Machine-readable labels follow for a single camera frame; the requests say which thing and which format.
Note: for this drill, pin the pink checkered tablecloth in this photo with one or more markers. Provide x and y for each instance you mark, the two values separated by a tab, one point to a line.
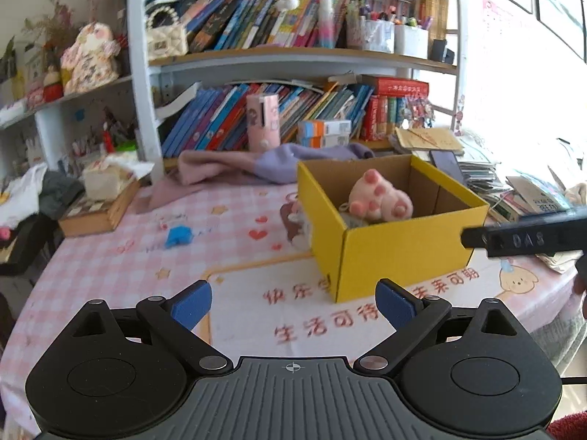
251	243

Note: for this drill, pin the wooden chess box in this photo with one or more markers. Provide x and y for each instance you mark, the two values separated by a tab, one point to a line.
88	217

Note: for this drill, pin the stack of books papers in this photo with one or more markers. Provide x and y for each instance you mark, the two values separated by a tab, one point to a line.
536	178

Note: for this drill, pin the orange white carton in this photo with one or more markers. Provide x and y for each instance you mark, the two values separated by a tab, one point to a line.
325	141
320	128

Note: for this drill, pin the brown paper envelope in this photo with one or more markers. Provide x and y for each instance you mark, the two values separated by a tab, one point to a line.
428	139

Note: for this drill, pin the pink plush pig toy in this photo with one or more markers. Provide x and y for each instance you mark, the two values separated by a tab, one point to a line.
375	199

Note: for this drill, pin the pink cylindrical tin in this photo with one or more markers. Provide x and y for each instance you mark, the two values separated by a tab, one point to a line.
263	122

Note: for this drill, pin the dark smartphone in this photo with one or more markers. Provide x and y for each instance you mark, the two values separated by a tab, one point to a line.
446	161

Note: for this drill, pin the pile of clothes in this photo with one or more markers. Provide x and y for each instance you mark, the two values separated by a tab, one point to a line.
31	207

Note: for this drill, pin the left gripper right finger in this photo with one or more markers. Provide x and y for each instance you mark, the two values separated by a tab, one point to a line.
415	321

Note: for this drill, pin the floral cat plush decoration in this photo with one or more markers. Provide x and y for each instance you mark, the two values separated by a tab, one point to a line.
91	61

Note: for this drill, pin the white pen holder box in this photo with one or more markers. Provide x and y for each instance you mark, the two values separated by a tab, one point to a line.
411	41

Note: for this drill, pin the purple pink blanket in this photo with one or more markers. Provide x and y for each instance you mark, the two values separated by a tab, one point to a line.
198	170

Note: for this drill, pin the white paper bag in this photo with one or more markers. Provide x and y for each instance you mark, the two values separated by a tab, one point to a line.
106	178

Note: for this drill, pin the orange white carton lower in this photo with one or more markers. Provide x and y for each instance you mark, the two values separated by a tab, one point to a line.
325	141

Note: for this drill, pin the red thick dictionary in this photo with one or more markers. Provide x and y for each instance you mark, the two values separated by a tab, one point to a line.
396	87

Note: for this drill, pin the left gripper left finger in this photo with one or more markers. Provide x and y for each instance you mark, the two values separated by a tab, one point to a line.
172	321

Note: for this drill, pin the white bookshelf unit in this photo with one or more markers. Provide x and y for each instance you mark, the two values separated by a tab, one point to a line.
164	78

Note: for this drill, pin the orange white carton upper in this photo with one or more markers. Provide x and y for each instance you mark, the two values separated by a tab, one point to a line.
320	128

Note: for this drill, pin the yellow cardboard box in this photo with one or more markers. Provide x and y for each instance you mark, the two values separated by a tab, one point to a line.
406	252

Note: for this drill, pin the blue clip toy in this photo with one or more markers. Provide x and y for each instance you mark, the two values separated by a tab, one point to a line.
180	235

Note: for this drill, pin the cream quilted handbag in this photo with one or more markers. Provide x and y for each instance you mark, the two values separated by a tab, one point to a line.
166	41

